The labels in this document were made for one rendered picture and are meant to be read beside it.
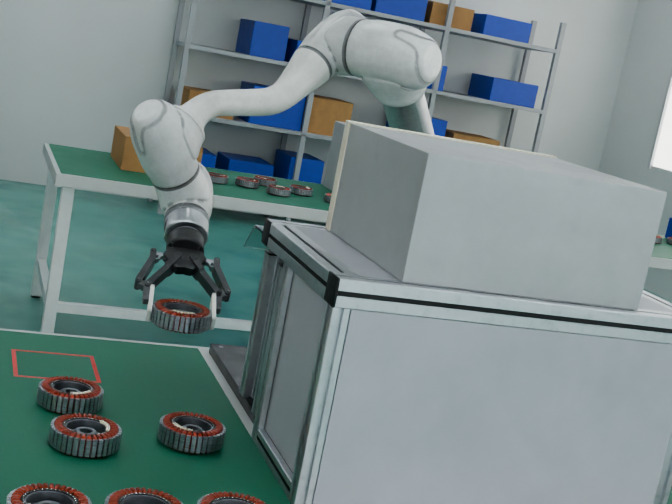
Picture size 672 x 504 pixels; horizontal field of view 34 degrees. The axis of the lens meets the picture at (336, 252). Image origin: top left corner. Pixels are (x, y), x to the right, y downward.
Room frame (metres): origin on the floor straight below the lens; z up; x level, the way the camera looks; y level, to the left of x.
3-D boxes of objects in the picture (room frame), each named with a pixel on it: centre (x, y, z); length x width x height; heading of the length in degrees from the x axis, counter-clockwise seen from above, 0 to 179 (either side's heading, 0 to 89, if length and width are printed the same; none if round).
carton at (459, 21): (8.99, -0.48, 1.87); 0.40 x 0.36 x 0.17; 19
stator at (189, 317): (1.96, 0.26, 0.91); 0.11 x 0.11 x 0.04
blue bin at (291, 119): (8.54, 0.72, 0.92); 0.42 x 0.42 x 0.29; 21
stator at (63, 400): (1.81, 0.41, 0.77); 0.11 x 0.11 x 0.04
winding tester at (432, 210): (1.89, -0.24, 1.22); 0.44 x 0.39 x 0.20; 110
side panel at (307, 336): (1.71, 0.02, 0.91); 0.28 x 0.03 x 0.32; 20
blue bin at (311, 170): (8.65, 0.43, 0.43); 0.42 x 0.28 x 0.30; 22
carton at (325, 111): (8.70, 0.32, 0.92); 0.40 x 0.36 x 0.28; 20
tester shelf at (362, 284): (1.89, -0.25, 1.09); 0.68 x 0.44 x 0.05; 110
